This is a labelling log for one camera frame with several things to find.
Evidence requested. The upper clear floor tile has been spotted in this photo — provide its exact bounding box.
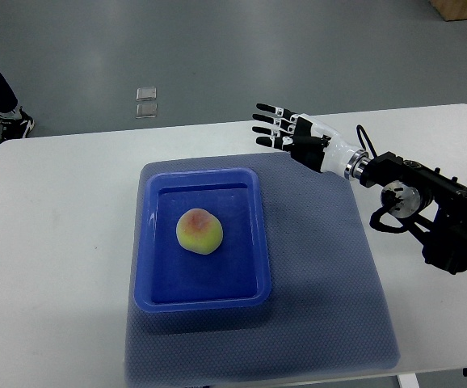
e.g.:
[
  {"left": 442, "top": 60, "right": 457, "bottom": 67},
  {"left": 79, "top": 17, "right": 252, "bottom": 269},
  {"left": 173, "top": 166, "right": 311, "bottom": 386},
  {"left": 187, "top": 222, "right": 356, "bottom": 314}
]
[{"left": 136, "top": 86, "right": 157, "bottom": 101}]

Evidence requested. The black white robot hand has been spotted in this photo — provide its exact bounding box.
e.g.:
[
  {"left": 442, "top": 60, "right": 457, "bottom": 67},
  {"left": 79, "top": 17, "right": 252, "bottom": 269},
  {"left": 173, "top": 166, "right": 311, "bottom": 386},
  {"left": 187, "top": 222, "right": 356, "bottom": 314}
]
[{"left": 252, "top": 103, "right": 370, "bottom": 180}]

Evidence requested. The black white sneaker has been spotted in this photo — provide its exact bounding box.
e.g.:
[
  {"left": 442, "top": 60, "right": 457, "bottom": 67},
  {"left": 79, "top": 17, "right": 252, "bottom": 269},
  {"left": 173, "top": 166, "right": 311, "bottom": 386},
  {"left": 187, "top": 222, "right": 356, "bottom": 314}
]
[{"left": 0, "top": 107, "right": 35, "bottom": 143}]

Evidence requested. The blue rectangular plastic tray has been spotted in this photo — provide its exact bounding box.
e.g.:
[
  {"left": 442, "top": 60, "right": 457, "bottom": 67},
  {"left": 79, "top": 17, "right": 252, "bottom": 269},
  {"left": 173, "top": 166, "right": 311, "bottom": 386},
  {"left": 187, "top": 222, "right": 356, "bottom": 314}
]
[{"left": 133, "top": 167, "right": 271, "bottom": 313}]

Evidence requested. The white table leg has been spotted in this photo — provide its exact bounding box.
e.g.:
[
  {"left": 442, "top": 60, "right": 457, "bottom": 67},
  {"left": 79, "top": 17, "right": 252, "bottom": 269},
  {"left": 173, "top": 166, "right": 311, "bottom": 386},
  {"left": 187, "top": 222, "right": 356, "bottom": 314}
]
[{"left": 397, "top": 373, "right": 419, "bottom": 388}]

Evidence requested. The yellow-green red peach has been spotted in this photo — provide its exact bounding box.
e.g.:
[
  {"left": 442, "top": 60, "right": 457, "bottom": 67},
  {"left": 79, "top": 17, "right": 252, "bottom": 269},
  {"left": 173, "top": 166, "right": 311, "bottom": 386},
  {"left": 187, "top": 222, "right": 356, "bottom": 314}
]
[{"left": 176, "top": 208, "right": 223, "bottom": 255}]

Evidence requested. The brown cardboard box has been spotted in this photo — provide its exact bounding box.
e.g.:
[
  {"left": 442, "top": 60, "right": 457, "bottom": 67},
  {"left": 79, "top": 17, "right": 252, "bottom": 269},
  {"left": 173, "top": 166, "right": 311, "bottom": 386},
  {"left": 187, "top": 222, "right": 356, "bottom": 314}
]
[{"left": 429, "top": 0, "right": 467, "bottom": 21}]

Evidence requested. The blue-grey textured mat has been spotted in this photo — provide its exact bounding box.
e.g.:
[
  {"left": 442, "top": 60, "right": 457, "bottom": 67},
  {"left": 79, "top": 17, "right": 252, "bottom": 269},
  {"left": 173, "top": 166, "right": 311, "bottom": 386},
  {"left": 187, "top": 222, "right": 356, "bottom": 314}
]
[{"left": 124, "top": 153, "right": 400, "bottom": 387}]

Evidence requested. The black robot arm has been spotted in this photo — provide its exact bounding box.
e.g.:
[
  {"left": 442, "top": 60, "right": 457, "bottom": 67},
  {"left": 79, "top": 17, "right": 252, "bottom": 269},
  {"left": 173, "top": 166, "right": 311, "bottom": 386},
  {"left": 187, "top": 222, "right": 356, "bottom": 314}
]
[{"left": 353, "top": 125, "right": 467, "bottom": 275}]

